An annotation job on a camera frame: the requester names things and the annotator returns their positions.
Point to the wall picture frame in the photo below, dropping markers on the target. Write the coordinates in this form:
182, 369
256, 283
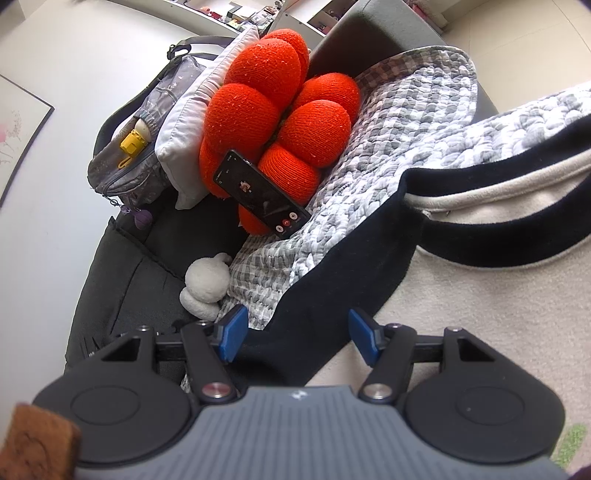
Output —
18, 134

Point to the black smartphone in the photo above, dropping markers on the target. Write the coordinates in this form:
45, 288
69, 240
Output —
258, 194

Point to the grey pillow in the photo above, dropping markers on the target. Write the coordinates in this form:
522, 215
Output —
189, 120

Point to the grey backpack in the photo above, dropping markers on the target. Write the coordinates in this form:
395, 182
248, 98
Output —
138, 106

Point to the white shelf unit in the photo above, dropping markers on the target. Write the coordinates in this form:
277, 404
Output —
258, 14

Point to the white plush toy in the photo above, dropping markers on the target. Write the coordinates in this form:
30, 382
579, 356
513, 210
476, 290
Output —
205, 281

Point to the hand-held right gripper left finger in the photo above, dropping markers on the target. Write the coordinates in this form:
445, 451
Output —
233, 330

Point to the orange flower cushion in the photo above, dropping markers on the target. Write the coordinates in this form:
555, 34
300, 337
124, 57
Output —
300, 129

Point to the grey quilted blanket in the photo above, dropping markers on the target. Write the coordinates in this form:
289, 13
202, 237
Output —
406, 129

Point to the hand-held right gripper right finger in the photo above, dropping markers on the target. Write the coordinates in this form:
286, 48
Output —
364, 334

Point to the beige sweatshirt with black sleeves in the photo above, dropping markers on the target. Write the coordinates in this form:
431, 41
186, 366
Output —
485, 295

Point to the yellow and white toy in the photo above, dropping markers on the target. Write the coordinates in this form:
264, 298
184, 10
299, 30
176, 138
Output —
134, 143

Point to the brown cork block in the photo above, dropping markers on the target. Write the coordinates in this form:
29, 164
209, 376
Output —
39, 443

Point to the grey sofa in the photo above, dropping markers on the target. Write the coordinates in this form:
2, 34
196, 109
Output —
129, 286

